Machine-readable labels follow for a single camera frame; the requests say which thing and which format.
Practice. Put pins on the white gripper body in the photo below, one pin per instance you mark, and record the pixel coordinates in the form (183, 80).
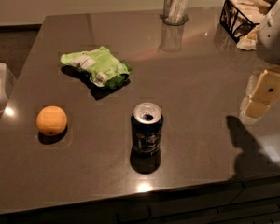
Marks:
(274, 37)

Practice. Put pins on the green rice chip bag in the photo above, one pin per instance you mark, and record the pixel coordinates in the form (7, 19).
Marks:
(103, 68)

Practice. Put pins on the black wire basket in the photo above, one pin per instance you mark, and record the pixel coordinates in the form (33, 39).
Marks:
(239, 17)

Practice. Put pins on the clear glass with straws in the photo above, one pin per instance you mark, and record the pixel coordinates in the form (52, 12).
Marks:
(175, 12)

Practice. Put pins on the orange fruit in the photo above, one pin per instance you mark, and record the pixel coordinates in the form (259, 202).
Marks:
(51, 120)

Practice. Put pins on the blue pepsi can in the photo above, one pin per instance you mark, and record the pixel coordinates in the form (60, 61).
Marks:
(147, 122)

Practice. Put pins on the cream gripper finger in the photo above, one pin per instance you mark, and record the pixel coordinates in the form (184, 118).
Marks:
(266, 93)
(252, 83)

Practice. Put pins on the white napkin packets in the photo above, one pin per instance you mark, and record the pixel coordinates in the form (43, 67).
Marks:
(249, 41)

